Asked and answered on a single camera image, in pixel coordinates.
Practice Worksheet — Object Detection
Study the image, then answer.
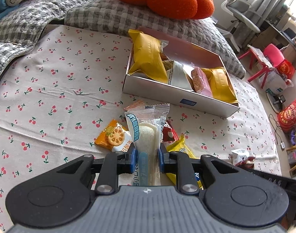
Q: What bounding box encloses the yellow chips snack bag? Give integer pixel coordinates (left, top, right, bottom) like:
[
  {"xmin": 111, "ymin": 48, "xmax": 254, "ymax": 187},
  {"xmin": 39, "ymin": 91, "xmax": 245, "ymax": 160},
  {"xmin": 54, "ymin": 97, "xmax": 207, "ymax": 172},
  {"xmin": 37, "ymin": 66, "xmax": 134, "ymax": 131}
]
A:
[{"xmin": 166, "ymin": 135, "xmax": 203, "ymax": 193}]

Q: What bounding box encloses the orange lotus cracker snack pack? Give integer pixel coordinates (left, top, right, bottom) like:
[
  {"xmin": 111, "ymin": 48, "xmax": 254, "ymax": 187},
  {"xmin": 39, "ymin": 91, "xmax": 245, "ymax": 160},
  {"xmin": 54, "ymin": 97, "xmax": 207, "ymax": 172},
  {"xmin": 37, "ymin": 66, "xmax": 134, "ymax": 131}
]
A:
[{"xmin": 94, "ymin": 119, "xmax": 133, "ymax": 152}]

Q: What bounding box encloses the red white snack pack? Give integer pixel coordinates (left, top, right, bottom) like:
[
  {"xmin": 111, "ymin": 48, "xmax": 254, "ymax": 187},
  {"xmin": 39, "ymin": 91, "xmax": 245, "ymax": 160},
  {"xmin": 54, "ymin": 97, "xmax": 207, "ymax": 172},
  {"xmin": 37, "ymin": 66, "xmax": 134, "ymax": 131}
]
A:
[{"xmin": 162, "ymin": 121, "xmax": 179, "ymax": 143}]

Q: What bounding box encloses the clear white sandwich snack pack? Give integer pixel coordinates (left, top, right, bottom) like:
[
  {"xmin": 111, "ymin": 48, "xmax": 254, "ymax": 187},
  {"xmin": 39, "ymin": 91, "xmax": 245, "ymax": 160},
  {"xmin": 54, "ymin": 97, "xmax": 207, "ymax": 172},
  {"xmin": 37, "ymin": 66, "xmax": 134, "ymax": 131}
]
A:
[{"xmin": 125, "ymin": 103, "xmax": 170, "ymax": 186}]

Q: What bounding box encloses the white monkey biscuit pack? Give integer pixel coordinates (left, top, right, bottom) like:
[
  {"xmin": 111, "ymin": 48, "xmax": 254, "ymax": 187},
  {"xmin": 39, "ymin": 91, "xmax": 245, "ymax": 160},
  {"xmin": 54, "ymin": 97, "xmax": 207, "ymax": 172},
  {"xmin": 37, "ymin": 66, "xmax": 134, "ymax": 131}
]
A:
[{"xmin": 231, "ymin": 149, "xmax": 255, "ymax": 169}]

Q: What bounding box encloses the orange striped snack pack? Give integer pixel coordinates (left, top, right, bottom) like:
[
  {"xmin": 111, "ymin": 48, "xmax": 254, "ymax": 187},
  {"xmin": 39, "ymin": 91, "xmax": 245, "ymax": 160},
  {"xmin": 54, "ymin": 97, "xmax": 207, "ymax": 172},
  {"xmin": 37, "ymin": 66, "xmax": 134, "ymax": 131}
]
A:
[{"xmin": 124, "ymin": 100, "xmax": 146, "ymax": 111}]

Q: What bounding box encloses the pink snack bar pack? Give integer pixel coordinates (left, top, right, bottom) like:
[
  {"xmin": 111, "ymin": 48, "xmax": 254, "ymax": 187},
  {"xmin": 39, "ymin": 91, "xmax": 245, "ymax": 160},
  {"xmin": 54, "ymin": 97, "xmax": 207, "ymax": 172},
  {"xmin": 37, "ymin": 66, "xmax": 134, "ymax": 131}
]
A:
[{"xmin": 191, "ymin": 67, "xmax": 213, "ymax": 97}]

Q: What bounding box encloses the silver white snack pack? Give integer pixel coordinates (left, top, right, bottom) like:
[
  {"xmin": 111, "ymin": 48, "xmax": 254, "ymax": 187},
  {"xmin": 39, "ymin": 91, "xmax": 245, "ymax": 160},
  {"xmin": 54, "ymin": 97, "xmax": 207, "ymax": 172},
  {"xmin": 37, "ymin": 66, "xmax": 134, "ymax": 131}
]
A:
[{"xmin": 163, "ymin": 60, "xmax": 192, "ymax": 90}]

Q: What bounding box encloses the yellow snack bag right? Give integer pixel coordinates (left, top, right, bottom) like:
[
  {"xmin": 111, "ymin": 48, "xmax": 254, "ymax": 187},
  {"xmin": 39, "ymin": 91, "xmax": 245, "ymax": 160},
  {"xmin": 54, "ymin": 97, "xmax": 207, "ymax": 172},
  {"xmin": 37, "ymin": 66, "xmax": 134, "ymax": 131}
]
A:
[{"xmin": 201, "ymin": 67, "xmax": 238, "ymax": 104}]

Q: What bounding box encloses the white cardboard box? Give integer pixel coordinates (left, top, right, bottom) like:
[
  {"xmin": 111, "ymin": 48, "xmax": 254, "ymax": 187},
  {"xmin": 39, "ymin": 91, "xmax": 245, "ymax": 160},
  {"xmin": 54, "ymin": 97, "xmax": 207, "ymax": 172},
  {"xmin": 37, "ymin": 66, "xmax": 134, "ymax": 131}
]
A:
[{"xmin": 123, "ymin": 27, "xmax": 240, "ymax": 118}]

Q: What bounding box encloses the yellow snack bag left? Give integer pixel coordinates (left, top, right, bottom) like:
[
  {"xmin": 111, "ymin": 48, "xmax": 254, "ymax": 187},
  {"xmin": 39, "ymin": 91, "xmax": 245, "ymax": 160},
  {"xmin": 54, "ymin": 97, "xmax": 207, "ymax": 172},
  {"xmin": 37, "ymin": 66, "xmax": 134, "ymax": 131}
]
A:
[{"xmin": 128, "ymin": 29, "xmax": 168, "ymax": 84}]

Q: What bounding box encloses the red gift box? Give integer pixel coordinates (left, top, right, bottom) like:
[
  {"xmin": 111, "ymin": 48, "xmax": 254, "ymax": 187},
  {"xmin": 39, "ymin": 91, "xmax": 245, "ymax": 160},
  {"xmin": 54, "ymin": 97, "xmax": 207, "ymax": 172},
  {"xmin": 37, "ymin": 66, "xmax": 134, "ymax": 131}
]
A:
[{"xmin": 277, "ymin": 99, "xmax": 296, "ymax": 133}]

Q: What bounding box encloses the red pink kids chair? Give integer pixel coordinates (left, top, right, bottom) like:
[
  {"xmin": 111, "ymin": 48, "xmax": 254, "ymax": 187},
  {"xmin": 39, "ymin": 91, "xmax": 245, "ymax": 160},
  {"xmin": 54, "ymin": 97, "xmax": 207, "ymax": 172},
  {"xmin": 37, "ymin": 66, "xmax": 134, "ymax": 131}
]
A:
[{"xmin": 238, "ymin": 44, "xmax": 285, "ymax": 89}]

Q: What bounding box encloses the grey checkered quilt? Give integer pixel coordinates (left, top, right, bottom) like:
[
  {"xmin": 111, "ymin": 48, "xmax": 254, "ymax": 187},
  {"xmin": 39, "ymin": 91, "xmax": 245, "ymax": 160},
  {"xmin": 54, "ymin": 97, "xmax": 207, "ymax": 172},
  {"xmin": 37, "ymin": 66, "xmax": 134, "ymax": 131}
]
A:
[{"xmin": 0, "ymin": 0, "xmax": 246, "ymax": 78}]

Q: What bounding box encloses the white office chair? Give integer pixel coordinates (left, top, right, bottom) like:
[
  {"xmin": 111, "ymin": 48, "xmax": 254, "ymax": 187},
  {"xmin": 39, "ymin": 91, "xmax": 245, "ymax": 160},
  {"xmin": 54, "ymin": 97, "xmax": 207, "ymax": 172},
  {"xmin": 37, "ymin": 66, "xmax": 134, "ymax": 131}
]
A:
[{"xmin": 218, "ymin": 0, "xmax": 260, "ymax": 54}]

